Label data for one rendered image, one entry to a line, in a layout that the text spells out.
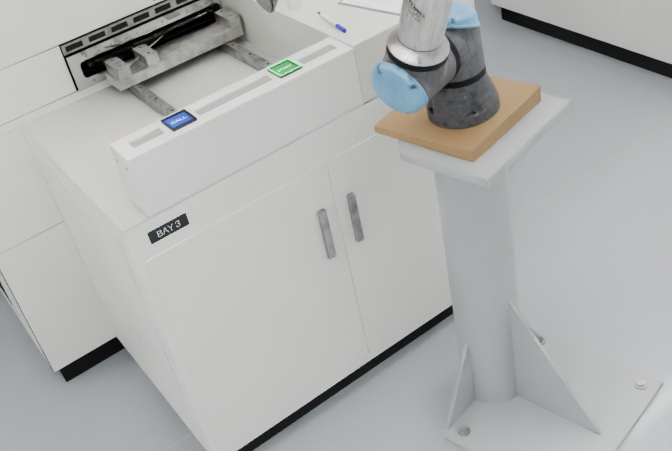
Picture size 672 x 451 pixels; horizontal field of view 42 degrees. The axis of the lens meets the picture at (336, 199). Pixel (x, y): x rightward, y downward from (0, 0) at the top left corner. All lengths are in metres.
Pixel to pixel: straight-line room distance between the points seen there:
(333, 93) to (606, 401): 1.04
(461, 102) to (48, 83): 1.06
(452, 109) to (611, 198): 1.29
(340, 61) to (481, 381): 0.89
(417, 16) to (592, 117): 1.91
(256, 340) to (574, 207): 1.27
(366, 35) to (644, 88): 1.79
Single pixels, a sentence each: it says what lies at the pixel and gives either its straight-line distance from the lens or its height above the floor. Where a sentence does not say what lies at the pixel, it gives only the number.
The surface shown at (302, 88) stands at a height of 0.93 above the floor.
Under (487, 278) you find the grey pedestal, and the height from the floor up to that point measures 0.44.
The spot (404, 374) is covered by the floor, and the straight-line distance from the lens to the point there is 2.48.
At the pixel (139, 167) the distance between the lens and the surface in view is 1.77.
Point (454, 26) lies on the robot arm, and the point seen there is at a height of 1.07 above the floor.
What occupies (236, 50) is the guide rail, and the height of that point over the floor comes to 0.85.
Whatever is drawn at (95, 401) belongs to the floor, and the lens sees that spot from 2.70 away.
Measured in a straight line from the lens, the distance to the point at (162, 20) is 2.39.
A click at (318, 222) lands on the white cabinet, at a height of 0.59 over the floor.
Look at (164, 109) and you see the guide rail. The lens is 2.13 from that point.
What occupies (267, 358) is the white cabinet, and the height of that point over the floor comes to 0.30.
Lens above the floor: 1.82
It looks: 35 degrees down
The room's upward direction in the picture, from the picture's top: 13 degrees counter-clockwise
